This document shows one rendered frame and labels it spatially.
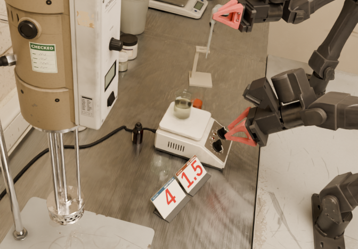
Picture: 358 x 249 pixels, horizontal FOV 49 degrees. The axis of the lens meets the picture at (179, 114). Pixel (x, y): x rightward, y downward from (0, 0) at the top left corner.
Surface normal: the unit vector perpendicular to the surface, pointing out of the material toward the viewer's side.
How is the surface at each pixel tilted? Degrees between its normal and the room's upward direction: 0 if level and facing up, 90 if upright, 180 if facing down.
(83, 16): 90
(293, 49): 90
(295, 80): 91
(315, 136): 0
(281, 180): 0
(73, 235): 0
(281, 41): 90
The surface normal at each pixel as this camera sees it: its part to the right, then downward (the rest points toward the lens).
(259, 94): -0.32, 0.58
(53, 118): 0.18, 0.65
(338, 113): -0.72, 0.33
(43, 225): 0.13, -0.76
